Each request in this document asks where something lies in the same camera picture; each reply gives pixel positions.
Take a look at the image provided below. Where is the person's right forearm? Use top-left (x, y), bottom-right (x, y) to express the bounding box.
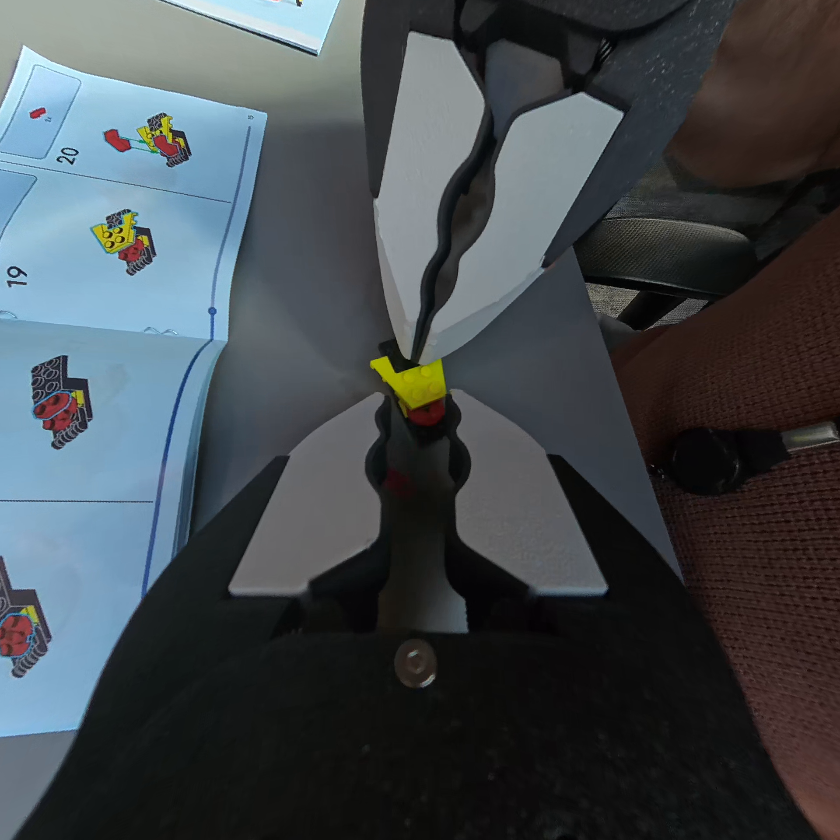
top-left (663, 0), bottom-right (840, 196)

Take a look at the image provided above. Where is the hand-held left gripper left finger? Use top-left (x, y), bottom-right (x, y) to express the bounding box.
top-left (228, 392), bottom-right (401, 631)

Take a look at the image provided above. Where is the black badge reel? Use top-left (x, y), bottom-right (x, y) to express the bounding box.
top-left (650, 422), bottom-right (840, 497)

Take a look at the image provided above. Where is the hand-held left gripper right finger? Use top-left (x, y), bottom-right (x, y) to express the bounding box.
top-left (443, 389), bottom-right (609, 634)

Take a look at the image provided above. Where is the yellow black red brick toy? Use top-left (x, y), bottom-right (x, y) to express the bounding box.
top-left (369, 338), bottom-right (455, 498)

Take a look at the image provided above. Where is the open blue instruction booklet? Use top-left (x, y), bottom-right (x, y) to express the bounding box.
top-left (0, 45), bottom-right (269, 739)

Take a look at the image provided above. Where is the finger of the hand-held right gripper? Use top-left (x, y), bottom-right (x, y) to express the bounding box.
top-left (419, 91), bottom-right (626, 360)
top-left (373, 29), bottom-right (494, 362)

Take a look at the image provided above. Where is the grey desk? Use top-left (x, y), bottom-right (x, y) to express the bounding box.
top-left (0, 0), bottom-right (683, 840)

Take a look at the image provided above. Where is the black mesh office chair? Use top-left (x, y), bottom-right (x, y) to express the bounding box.
top-left (577, 161), bottom-right (840, 330)

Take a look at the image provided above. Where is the closed blue instruction booklet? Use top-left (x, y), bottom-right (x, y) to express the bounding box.
top-left (161, 0), bottom-right (342, 56)

